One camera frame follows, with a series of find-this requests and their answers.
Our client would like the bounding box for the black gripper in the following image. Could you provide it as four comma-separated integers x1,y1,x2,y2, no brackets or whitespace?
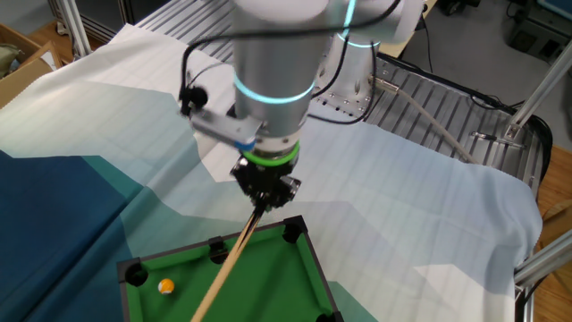
231,158,301,211

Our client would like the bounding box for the wooden pool cue black butt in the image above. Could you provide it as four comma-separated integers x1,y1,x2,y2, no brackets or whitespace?
189,203,265,322

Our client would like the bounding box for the mini green pool table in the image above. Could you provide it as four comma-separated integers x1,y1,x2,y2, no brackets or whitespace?
116,215,345,322

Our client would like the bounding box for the blue white patterned cloth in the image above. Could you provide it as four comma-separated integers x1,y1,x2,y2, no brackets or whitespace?
0,22,544,322

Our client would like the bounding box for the brown cardboard box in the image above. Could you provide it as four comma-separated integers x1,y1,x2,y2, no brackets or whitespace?
0,21,64,109

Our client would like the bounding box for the olive green bag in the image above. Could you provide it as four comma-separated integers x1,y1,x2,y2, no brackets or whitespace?
0,43,22,78

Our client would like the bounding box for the green flange ring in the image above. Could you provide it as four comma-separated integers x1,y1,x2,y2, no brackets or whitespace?
240,140,301,167

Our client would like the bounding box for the silver wrist camera blue end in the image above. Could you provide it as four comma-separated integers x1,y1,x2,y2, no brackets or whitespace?
189,106,263,152

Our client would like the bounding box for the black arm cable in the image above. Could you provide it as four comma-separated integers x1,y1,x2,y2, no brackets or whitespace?
178,0,403,126

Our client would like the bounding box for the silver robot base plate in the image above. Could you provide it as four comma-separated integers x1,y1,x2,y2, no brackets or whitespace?
307,53,401,121

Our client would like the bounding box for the beige hose metal connector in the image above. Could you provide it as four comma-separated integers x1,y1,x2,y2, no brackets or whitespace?
368,74,480,165

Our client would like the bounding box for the small metal handle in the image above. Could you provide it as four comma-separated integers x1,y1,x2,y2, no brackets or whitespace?
471,131,526,150

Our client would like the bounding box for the aluminium frame post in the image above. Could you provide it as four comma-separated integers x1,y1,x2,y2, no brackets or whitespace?
56,0,93,59
507,44,572,140

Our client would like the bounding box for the aluminium frame rail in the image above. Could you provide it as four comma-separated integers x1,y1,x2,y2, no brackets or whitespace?
513,230,572,322

